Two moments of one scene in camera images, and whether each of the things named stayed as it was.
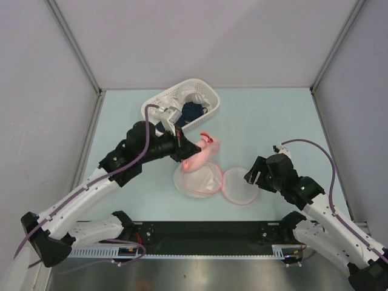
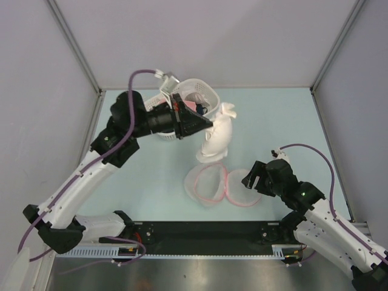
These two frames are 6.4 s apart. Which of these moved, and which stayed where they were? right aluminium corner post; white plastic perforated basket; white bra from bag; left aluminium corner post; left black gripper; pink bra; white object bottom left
Moved: pink bra; white bra from bag; left black gripper
Stayed: white object bottom left; white plastic perforated basket; right aluminium corner post; left aluminium corner post
